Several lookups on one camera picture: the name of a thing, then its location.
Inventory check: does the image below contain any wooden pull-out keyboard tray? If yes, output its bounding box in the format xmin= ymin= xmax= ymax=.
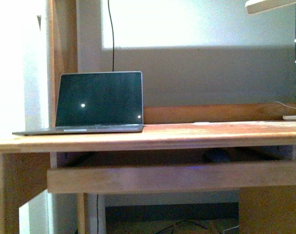
xmin=47 ymin=160 xmax=296 ymax=194

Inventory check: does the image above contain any grey open laptop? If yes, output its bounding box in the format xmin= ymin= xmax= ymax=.
xmin=15 ymin=71 xmax=144 ymax=136

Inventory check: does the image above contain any wooden desk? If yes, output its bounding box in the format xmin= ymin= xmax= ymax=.
xmin=0 ymin=0 xmax=296 ymax=234

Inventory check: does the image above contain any white flat device on desk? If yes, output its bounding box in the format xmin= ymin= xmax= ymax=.
xmin=282 ymin=115 xmax=296 ymax=121

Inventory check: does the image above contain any white lamp head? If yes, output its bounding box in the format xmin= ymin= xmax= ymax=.
xmin=245 ymin=0 xmax=296 ymax=15

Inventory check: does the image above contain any black floor cable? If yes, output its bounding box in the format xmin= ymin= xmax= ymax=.
xmin=151 ymin=219 xmax=209 ymax=234

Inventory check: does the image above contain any black hanging cable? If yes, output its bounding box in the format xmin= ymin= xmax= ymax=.
xmin=107 ymin=0 xmax=115 ymax=73

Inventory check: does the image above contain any white cable on desk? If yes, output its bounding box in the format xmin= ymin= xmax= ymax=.
xmin=274 ymin=101 xmax=296 ymax=109

